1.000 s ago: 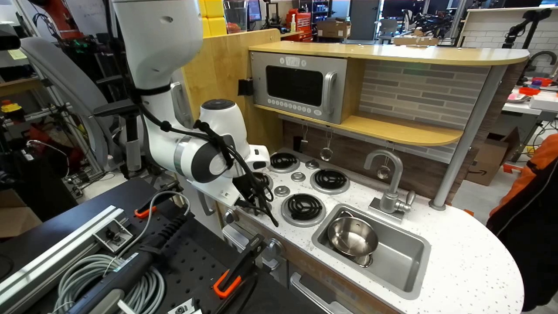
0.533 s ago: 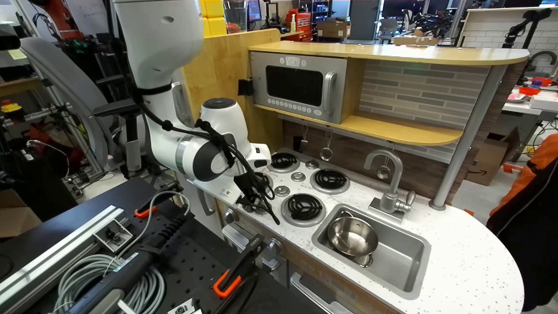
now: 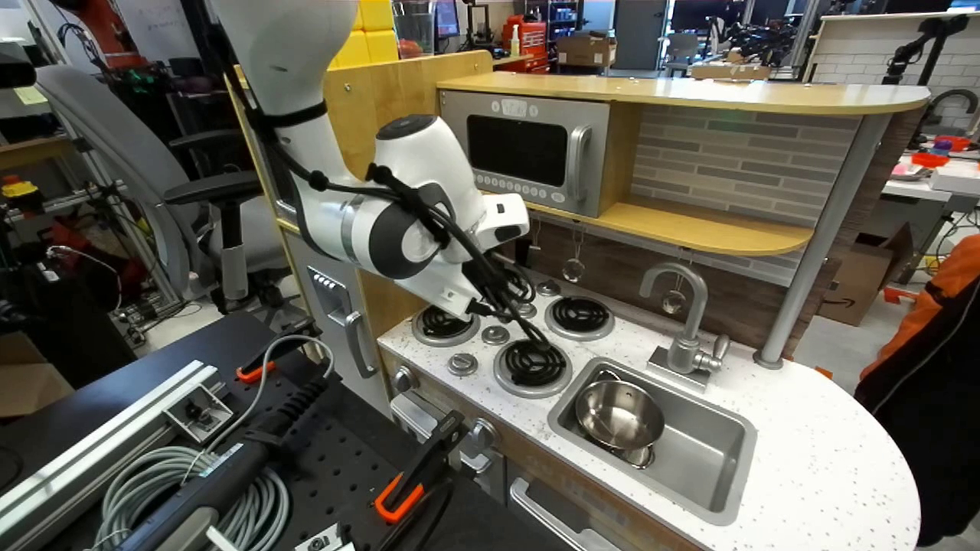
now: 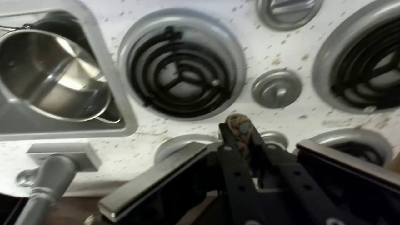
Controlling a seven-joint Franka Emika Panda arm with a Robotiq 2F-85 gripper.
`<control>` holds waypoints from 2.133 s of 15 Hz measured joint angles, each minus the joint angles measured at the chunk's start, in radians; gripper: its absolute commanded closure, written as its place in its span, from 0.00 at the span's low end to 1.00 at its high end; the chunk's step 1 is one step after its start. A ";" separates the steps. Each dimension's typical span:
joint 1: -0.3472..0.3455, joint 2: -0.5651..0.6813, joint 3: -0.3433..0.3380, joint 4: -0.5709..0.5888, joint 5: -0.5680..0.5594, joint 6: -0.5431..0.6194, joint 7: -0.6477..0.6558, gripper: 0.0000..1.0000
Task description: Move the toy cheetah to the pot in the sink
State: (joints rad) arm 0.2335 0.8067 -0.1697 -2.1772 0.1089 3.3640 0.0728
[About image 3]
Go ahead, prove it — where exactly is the flat cardboard box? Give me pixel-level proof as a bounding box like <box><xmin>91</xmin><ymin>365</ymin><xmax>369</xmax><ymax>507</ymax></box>
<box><xmin>0</xmin><ymin>332</ymin><xmax>75</xmax><ymax>419</ymax></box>

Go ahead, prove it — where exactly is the sink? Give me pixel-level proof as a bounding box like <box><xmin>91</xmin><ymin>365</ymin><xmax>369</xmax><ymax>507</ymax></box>
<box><xmin>547</xmin><ymin>355</ymin><xmax>759</xmax><ymax>527</ymax></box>

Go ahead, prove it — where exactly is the silver toy tap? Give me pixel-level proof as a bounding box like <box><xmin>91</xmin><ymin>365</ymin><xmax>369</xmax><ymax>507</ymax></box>
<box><xmin>639</xmin><ymin>262</ymin><xmax>732</xmax><ymax>393</ymax></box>

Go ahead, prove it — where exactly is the microwave door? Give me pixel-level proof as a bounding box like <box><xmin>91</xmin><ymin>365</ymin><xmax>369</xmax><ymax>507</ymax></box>
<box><xmin>441</xmin><ymin>92</ymin><xmax>611</xmax><ymax>218</ymax></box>

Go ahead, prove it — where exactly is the oven door handle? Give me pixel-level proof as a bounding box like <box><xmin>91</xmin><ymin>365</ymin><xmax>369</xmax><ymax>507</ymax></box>
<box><xmin>509</xmin><ymin>478</ymin><xmax>613</xmax><ymax>551</ymax></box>

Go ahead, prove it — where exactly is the stainless steel pot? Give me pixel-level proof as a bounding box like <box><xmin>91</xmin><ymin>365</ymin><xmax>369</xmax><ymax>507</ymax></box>
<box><xmin>574</xmin><ymin>378</ymin><xmax>666</xmax><ymax>452</ymax></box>

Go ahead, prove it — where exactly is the hanging silver spoon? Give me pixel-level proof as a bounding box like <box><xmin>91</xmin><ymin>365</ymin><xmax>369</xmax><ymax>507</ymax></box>
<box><xmin>662</xmin><ymin>249</ymin><xmax>694</xmax><ymax>315</ymax></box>

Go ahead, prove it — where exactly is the red tool chest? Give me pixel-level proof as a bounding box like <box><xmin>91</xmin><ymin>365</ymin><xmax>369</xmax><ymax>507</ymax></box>
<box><xmin>501</xmin><ymin>14</ymin><xmax>549</xmax><ymax>74</ymax></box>

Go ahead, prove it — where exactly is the toy microwave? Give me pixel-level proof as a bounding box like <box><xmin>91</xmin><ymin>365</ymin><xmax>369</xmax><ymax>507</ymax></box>
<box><xmin>439</xmin><ymin>90</ymin><xmax>613</xmax><ymax>220</ymax></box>

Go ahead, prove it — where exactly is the closed cardboard box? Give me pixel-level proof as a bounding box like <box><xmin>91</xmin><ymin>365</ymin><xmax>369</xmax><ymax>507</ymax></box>
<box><xmin>556</xmin><ymin>34</ymin><xmax>618</xmax><ymax>69</ymax></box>

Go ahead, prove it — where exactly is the black and orange clamp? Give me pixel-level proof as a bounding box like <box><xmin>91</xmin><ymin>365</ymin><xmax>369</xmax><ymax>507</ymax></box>
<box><xmin>235</xmin><ymin>317</ymin><xmax>323</xmax><ymax>386</ymax></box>
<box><xmin>373</xmin><ymin>410</ymin><xmax>470</xmax><ymax>528</ymax></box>

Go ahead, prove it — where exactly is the microwave door handle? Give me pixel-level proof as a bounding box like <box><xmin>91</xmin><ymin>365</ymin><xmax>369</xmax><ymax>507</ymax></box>
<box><xmin>566</xmin><ymin>124</ymin><xmax>595</xmax><ymax>204</ymax></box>

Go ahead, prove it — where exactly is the aluminium rail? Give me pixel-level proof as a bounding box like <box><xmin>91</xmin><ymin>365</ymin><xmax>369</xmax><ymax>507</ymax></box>
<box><xmin>0</xmin><ymin>360</ymin><xmax>240</xmax><ymax>551</ymax></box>

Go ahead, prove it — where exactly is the grey office chair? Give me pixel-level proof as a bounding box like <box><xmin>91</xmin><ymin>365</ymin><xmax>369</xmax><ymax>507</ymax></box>
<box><xmin>34</xmin><ymin>64</ymin><xmax>311</xmax><ymax>316</ymax></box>

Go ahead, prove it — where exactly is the hanging silver ladle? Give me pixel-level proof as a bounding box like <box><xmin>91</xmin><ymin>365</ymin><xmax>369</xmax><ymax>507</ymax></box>
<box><xmin>562</xmin><ymin>223</ymin><xmax>586</xmax><ymax>283</ymax></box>

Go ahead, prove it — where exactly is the toy kitchen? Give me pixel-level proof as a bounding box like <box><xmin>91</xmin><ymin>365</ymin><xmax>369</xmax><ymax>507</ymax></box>
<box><xmin>226</xmin><ymin>50</ymin><xmax>932</xmax><ymax>551</ymax></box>

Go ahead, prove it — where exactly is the open cardboard box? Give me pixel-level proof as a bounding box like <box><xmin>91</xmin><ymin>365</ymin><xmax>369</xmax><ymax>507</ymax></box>
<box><xmin>818</xmin><ymin>223</ymin><xmax>916</xmax><ymax>328</ymax></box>

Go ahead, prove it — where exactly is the person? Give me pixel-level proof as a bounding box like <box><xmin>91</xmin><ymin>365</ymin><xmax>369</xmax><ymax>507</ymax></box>
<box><xmin>853</xmin><ymin>233</ymin><xmax>980</xmax><ymax>549</ymax></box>

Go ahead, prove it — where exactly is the stack of yellow blocks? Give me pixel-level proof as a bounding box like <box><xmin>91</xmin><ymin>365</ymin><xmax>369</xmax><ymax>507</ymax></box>
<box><xmin>328</xmin><ymin>0</ymin><xmax>400</xmax><ymax>71</ymax></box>

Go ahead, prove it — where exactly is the fridge door handle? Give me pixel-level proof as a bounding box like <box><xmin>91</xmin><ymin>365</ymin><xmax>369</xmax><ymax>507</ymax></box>
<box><xmin>344</xmin><ymin>309</ymin><xmax>378</xmax><ymax>380</ymax></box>

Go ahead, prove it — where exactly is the coil of grey cable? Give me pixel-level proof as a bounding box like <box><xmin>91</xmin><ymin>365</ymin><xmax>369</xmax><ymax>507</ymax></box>
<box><xmin>92</xmin><ymin>334</ymin><xmax>338</xmax><ymax>551</ymax></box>

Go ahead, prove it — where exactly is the burner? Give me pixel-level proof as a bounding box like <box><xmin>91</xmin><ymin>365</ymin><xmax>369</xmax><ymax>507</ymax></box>
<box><xmin>544</xmin><ymin>295</ymin><xmax>616</xmax><ymax>342</ymax></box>
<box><xmin>411</xmin><ymin>305</ymin><xmax>482</xmax><ymax>348</ymax></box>
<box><xmin>492</xmin><ymin>337</ymin><xmax>574</xmax><ymax>399</ymax></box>

